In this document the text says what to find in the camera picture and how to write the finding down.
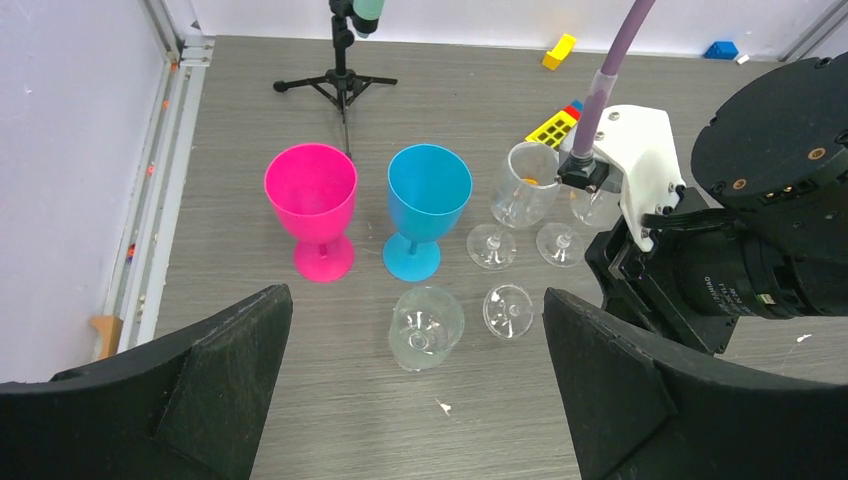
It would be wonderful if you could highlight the clear wine glass top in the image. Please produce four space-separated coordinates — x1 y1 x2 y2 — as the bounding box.
483 284 535 340

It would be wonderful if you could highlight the blue plastic wine glass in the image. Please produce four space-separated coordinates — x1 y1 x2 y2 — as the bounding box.
382 144 473 283

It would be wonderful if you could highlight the yellow toy calculator block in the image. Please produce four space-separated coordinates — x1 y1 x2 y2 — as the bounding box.
525 110 578 150

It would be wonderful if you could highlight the yellow curved block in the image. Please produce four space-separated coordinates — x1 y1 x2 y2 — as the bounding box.
541 33 577 71

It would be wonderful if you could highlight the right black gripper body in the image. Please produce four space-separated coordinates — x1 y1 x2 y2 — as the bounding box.
585 220 802 355

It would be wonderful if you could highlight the red toy block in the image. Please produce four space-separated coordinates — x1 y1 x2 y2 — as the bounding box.
563 104 582 121

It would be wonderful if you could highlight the clear wine glass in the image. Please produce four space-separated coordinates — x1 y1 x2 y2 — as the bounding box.
536 190 620 268
483 284 535 340
466 142 560 270
388 286 465 372

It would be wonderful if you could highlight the blue small block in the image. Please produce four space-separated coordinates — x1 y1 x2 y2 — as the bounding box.
703 41 739 60

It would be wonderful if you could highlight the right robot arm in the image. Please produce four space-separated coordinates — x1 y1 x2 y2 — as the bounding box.
586 55 847 355

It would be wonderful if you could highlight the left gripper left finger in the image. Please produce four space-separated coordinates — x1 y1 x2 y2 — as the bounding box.
1 284 293 479

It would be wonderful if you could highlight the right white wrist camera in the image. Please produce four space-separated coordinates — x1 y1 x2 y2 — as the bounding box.
558 101 685 253

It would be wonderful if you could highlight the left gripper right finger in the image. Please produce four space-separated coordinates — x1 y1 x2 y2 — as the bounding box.
543 288 847 479

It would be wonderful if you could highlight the pink plastic wine glass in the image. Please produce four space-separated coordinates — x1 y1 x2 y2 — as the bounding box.
263 143 359 283

